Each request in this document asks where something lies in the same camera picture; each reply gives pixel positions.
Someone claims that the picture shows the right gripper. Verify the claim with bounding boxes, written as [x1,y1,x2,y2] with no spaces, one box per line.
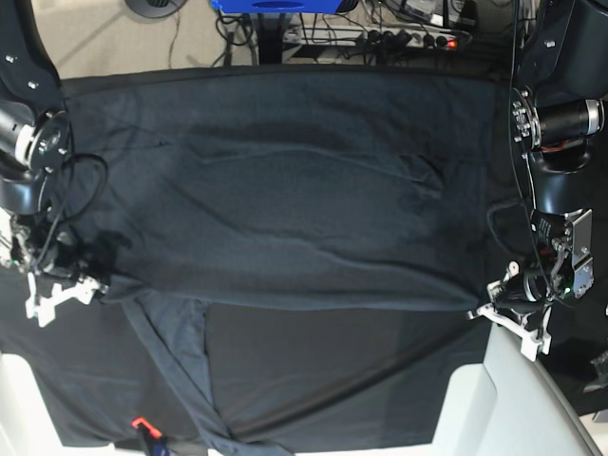
[28,232,111,304]

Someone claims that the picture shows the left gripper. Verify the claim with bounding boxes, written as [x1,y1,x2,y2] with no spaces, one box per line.
[486,261,554,328]

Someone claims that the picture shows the dark grey T-shirt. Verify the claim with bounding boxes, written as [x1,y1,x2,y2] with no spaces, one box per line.
[61,75,500,456]

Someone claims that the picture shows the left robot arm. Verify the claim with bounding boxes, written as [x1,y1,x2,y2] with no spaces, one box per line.
[485,1,607,331]

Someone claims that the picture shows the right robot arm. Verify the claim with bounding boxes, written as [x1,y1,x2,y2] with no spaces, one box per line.
[1,1,109,306]

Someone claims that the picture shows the white bin right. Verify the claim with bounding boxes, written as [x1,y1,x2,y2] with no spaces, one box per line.
[430,325,601,456]

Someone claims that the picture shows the white bin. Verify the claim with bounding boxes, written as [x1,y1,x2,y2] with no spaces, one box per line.
[1,353,117,455]
[430,325,601,456]

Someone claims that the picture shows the white bin left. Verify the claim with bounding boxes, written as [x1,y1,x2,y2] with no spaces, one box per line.
[1,353,117,455]

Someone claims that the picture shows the black table cloth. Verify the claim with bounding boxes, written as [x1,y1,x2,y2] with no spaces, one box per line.
[0,66,608,450]

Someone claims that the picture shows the round black floor base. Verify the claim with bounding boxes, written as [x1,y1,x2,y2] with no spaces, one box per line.
[124,0,186,19]

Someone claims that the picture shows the blue box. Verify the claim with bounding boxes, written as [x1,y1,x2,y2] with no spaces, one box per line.
[210,0,349,14]

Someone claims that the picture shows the black power strip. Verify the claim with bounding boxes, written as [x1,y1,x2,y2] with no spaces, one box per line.
[362,28,470,51]

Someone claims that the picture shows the white camera on left wrist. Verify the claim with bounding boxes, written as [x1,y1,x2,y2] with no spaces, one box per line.
[466,303,552,362]

